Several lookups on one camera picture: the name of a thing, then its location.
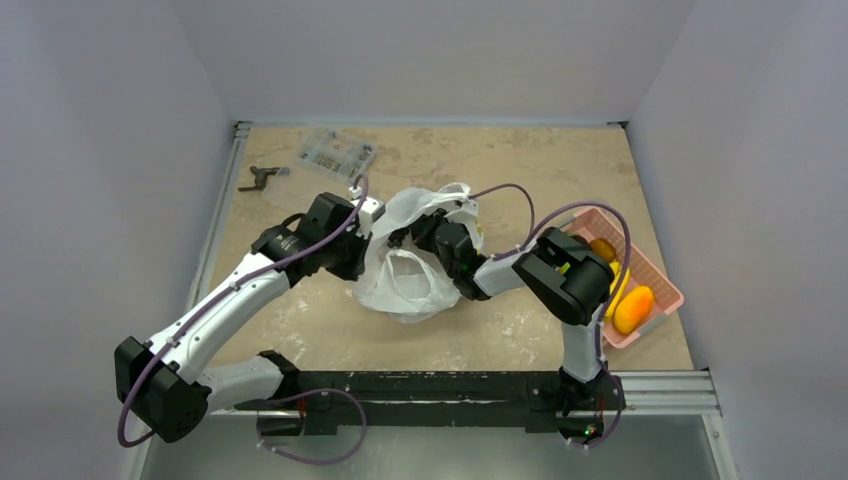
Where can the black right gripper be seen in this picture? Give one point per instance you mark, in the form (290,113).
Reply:
(424,229)

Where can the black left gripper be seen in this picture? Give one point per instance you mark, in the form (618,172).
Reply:
(356,267)

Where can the black fake grapes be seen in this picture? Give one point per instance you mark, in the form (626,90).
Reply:
(397,238)

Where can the white plastic bag lemon print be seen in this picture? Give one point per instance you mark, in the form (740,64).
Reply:
(407,283)

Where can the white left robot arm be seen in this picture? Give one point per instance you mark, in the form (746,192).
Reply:
(167,382)

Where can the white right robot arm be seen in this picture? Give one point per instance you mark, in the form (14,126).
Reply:
(570,281)

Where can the brown fake kiwi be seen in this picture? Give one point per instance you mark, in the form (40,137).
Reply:
(604,249)

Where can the orange fake fruit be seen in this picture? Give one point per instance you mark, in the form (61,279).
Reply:
(633,309)

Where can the clear plastic screw box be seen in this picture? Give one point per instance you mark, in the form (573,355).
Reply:
(325,161)

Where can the dark metal clamp tool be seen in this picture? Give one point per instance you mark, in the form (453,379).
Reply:
(262,176)

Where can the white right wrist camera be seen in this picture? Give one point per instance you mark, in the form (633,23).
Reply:
(468,215)

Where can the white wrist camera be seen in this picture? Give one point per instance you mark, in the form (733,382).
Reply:
(468,215)
(369,213)

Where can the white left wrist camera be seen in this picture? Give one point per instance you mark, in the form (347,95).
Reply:
(369,213)

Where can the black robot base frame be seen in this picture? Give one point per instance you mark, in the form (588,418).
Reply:
(535,401)

